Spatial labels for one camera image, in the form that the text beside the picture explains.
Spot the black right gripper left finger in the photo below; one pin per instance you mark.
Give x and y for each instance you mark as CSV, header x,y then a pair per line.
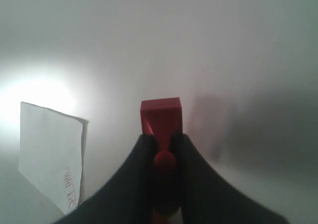
x,y
126,197

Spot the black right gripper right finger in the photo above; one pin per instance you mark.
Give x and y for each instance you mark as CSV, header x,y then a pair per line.
x,y
207,198

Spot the red stamp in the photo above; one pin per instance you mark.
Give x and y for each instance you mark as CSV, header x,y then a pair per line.
x,y
162,118

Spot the white paper sheet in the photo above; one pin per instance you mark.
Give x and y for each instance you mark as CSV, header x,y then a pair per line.
x,y
51,153

